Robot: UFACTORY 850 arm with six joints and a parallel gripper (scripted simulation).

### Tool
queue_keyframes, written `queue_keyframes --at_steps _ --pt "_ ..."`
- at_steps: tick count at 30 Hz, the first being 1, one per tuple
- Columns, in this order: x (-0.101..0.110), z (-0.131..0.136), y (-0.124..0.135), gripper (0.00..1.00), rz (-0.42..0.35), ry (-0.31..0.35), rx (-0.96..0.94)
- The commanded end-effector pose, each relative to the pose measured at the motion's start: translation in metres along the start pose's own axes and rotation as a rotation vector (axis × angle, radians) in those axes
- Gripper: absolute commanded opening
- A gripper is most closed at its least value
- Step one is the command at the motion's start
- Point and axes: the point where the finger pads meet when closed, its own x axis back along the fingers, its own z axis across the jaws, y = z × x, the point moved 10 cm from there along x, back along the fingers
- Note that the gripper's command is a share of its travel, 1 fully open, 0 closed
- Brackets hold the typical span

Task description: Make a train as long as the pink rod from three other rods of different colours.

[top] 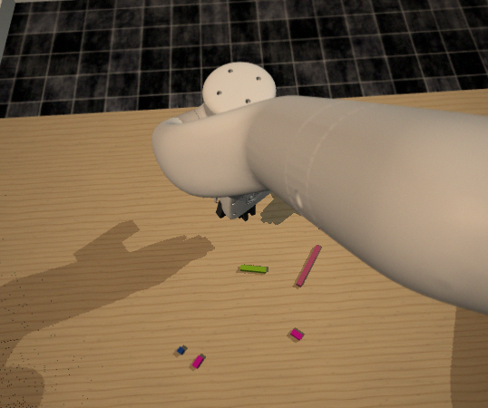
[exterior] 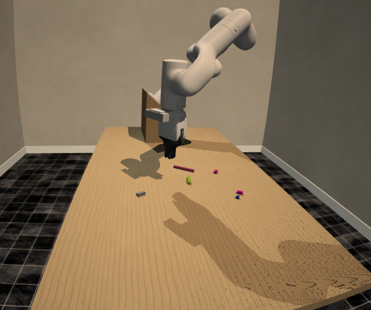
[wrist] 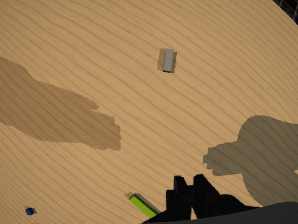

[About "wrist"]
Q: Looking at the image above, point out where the grey rod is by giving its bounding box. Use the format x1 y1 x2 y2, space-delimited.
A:
163 48 174 73

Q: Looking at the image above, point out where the small blue cube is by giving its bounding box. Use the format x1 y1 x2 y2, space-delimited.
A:
25 208 34 215
188 185 195 201

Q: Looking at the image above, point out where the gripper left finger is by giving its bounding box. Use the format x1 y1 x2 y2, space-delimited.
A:
143 175 192 223

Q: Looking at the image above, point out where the lime green rod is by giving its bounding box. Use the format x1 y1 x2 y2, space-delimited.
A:
129 193 159 218

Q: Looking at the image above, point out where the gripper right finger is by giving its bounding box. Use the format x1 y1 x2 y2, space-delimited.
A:
192 174 260 219

